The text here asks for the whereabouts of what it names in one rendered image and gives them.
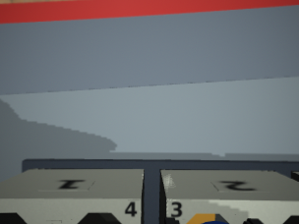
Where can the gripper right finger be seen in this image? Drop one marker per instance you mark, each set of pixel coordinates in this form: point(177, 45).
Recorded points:
point(253, 221)

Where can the sample tube with blue cap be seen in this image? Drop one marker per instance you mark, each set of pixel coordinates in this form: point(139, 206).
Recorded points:
point(206, 218)

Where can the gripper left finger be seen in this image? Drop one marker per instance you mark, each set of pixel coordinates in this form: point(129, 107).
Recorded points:
point(171, 220)

